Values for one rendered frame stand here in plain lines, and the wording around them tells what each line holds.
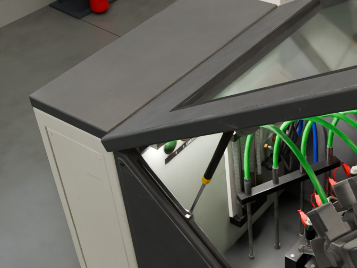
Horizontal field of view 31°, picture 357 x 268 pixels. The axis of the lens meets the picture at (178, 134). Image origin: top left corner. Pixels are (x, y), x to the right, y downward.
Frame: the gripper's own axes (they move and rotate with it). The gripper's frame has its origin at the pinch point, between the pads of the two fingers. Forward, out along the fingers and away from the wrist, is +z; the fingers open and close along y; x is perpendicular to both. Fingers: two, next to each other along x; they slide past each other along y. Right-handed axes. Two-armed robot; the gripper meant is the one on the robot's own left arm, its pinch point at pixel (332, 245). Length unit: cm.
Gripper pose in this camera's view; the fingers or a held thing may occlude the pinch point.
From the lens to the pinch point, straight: 156.4
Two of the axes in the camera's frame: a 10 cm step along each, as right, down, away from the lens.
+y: -9.4, 3.3, 0.7
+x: 3.2, 9.4, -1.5
